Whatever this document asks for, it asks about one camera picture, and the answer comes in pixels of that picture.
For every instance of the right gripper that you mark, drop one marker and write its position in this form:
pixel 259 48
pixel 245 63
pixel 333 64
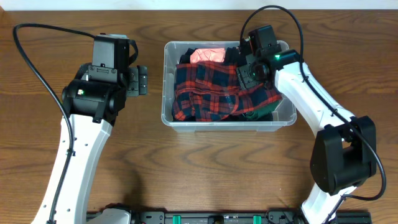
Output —
pixel 244 73

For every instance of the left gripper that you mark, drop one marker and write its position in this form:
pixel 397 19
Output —
pixel 137 81

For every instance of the large black garment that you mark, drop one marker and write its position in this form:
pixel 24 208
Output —
pixel 186 56

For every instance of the pink garment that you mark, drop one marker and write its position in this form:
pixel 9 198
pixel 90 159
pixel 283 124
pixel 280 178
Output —
pixel 208 55

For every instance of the red plaid shirt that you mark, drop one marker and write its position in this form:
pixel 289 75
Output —
pixel 255 98

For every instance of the green garment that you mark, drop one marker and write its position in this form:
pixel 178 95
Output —
pixel 262 114

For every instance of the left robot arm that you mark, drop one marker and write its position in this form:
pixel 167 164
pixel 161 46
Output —
pixel 92 101

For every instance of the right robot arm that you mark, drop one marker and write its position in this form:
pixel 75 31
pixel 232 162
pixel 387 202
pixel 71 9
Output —
pixel 344 154

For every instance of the clear plastic storage bin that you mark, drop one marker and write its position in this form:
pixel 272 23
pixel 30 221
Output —
pixel 284 115

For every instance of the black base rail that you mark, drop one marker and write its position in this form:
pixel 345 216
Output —
pixel 217 218

